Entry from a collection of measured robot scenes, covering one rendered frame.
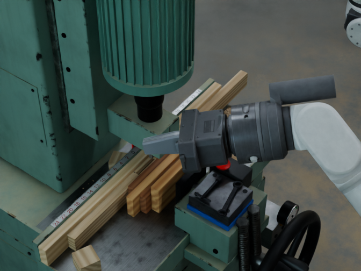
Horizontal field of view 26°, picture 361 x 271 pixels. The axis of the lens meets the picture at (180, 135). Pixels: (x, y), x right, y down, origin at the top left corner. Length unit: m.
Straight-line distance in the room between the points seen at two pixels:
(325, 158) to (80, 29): 0.57
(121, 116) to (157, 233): 0.25
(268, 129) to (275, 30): 2.50
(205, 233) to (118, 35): 0.44
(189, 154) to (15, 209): 0.77
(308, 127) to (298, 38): 2.48
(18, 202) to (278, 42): 1.97
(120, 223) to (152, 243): 0.09
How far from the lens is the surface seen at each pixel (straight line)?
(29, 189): 1.84
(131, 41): 1.36
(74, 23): 1.47
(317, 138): 1.10
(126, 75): 1.42
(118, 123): 1.62
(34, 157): 1.79
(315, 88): 1.14
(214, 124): 1.15
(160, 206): 1.62
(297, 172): 2.96
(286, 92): 1.14
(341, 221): 2.83
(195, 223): 1.56
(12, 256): 1.95
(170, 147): 1.17
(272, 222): 1.99
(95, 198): 1.60
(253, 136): 1.12
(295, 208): 1.96
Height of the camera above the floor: 2.16
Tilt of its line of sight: 45 degrees down
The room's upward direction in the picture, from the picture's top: straight up
